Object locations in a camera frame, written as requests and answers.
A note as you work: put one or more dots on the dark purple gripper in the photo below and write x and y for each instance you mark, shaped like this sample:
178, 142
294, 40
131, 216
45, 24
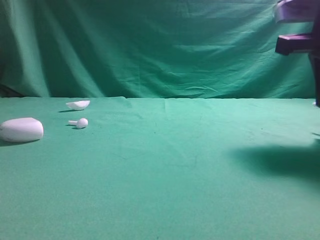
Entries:
301, 11

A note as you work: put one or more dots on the white earbud case lid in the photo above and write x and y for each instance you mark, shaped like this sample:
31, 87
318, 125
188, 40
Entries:
78, 105

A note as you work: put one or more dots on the white bluetooth earbud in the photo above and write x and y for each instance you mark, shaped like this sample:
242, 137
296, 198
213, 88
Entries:
79, 124

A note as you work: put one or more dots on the white earbud charging case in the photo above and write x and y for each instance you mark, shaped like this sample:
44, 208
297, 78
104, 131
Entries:
21, 130

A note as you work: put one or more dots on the green backdrop cloth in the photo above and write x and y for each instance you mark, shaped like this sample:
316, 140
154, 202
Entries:
149, 49

